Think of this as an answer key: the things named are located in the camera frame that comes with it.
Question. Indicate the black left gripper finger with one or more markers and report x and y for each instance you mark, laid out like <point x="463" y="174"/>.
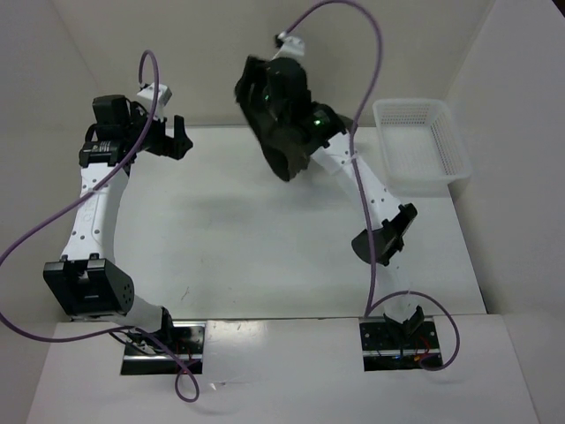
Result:
<point x="154" y="141"/>
<point x="181" y="143"/>

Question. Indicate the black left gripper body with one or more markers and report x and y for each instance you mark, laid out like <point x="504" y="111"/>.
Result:
<point x="139" y="118"/>

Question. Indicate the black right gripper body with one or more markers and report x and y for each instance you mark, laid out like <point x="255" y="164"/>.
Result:
<point x="273" y="108"/>

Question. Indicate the dark green shorts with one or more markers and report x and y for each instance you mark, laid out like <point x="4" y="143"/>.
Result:
<point x="286" y="158"/>

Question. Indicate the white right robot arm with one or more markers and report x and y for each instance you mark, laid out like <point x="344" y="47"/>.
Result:
<point x="381" y="241"/>

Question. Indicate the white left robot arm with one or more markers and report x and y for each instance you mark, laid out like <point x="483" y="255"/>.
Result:
<point x="86" y="281"/>

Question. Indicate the white plastic basket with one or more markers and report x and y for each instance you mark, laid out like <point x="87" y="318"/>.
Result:
<point x="422" y="149"/>

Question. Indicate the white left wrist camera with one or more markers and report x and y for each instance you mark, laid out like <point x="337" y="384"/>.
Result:
<point x="147" y="94"/>

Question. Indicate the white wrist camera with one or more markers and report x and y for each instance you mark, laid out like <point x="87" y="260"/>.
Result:
<point x="147" y="94"/>
<point x="289" y="46"/>

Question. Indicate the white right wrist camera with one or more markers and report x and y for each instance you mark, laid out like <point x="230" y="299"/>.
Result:
<point x="289" y="46"/>

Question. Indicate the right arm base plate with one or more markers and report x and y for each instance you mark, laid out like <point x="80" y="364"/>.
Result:
<point x="382" y="351"/>

